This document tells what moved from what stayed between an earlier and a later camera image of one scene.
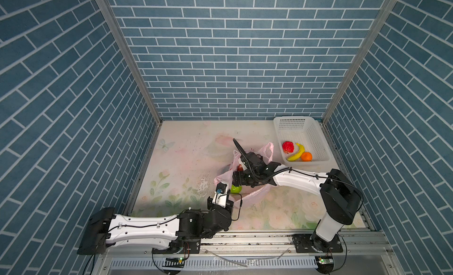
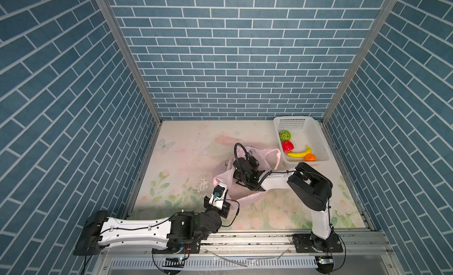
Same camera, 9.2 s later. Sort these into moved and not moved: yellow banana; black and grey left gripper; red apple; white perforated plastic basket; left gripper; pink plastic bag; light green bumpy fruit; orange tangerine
Moved: pink plastic bag; light green bumpy fruit; orange tangerine; yellow banana
Not moved: black and grey left gripper; white perforated plastic basket; red apple; left gripper
